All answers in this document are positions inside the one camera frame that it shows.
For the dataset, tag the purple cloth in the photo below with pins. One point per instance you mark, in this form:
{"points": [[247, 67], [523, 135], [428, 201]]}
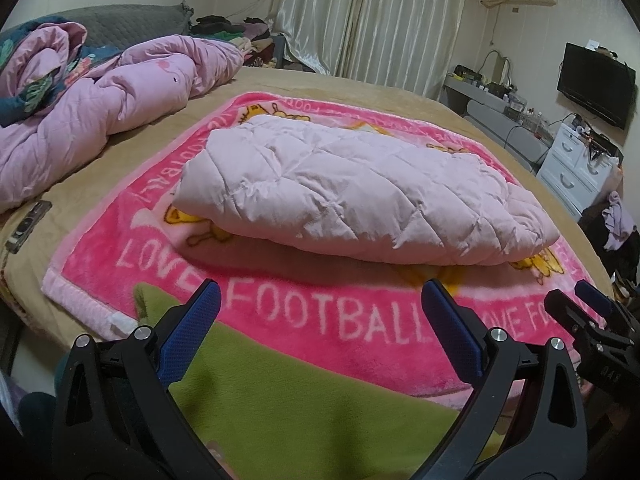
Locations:
{"points": [[617, 220]]}

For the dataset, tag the dark teal cloth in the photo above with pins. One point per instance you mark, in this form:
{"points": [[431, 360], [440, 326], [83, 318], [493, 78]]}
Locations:
{"points": [[35, 420]]}

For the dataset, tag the white drawer cabinet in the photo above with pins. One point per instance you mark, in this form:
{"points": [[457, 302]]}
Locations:
{"points": [[570, 170]]}

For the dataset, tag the black flat television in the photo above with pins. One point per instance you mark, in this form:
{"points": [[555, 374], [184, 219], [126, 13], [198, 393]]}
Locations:
{"points": [[595, 85]]}

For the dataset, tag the pink printed blanket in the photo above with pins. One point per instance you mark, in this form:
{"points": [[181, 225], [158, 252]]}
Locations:
{"points": [[325, 320]]}

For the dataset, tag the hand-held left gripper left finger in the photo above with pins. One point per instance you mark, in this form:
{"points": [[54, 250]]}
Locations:
{"points": [[192, 330]]}

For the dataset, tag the pile of assorted clothes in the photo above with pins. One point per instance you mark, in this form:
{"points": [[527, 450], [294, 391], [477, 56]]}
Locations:
{"points": [[245, 40]]}

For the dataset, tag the clutter of small desk items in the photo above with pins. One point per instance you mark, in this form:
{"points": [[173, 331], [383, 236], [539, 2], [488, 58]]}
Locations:
{"points": [[505, 92]]}

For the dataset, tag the pink quilted jacket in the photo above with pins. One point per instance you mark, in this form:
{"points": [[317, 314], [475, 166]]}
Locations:
{"points": [[350, 185]]}

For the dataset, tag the grey quilted pillow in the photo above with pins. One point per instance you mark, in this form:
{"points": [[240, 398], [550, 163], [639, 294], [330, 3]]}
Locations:
{"points": [[125, 20]]}

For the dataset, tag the pale satin curtain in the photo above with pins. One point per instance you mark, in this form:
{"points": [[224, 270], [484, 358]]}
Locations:
{"points": [[375, 20]]}

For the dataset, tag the metal rectangular object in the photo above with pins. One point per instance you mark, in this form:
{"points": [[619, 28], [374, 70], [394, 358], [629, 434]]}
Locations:
{"points": [[27, 225]]}

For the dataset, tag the pink quilted comforter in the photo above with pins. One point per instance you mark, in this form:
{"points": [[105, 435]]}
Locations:
{"points": [[125, 90]]}

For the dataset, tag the beige bed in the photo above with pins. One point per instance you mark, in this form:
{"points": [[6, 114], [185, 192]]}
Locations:
{"points": [[390, 95]]}

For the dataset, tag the grey desk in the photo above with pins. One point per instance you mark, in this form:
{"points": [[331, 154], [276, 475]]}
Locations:
{"points": [[495, 120]]}

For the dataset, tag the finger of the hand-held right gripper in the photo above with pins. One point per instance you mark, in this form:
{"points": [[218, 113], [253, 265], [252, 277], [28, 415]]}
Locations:
{"points": [[592, 296], [565, 310]]}

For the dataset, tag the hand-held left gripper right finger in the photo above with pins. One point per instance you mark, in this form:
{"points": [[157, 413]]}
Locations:
{"points": [[450, 330]]}

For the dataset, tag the person's green fleece clothing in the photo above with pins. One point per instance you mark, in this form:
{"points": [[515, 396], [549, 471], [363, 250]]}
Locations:
{"points": [[280, 400]]}

